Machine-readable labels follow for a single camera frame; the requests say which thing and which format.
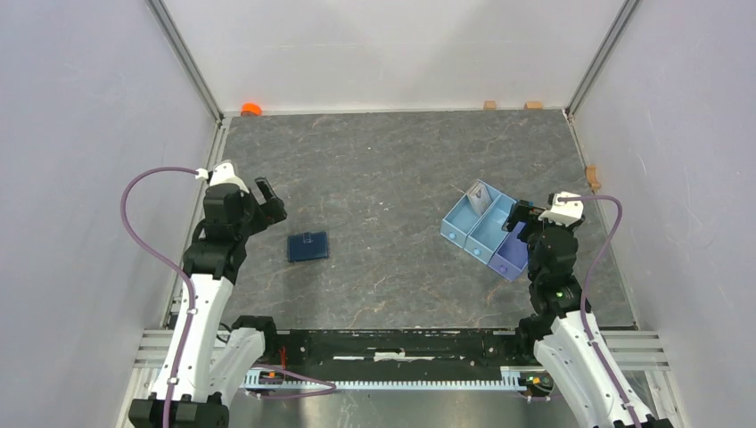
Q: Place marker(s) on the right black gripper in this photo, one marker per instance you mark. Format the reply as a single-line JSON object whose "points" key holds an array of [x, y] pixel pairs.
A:
{"points": [[523, 212]]}

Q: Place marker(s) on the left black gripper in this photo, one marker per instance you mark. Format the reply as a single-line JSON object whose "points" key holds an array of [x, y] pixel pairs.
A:
{"points": [[272, 205]]}

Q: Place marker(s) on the grey credit card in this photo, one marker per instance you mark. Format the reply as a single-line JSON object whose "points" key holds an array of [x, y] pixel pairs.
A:
{"points": [[478, 197]]}

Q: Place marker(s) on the blue purple three-bin tray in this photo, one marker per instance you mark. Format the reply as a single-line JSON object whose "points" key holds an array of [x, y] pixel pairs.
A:
{"points": [[483, 237]]}

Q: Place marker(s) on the blue card holder wallet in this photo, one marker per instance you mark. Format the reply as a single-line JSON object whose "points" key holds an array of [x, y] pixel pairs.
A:
{"points": [[307, 246]]}

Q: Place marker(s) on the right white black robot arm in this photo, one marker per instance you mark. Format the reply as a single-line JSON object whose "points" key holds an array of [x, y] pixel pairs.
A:
{"points": [[563, 335]]}

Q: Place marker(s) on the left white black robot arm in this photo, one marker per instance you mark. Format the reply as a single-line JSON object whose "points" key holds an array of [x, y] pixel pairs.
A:
{"points": [[194, 389]]}

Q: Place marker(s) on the curved wooden piece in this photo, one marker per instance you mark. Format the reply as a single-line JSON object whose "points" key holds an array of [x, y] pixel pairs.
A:
{"points": [[592, 178]]}

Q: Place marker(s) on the orange round cap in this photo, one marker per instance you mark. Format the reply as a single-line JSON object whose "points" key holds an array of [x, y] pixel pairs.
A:
{"points": [[250, 109]]}

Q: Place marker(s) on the small wooden block right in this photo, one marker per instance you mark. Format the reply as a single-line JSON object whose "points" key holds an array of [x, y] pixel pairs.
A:
{"points": [[533, 105]]}

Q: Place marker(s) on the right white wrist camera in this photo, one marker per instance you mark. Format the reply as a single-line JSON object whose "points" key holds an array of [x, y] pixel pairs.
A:
{"points": [[565, 209]]}

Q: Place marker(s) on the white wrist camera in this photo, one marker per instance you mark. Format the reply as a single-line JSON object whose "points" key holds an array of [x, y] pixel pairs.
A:
{"points": [[224, 173], [565, 209]]}

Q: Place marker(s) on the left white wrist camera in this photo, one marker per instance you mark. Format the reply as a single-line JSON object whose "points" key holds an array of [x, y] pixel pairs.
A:
{"points": [[224, 173]]}

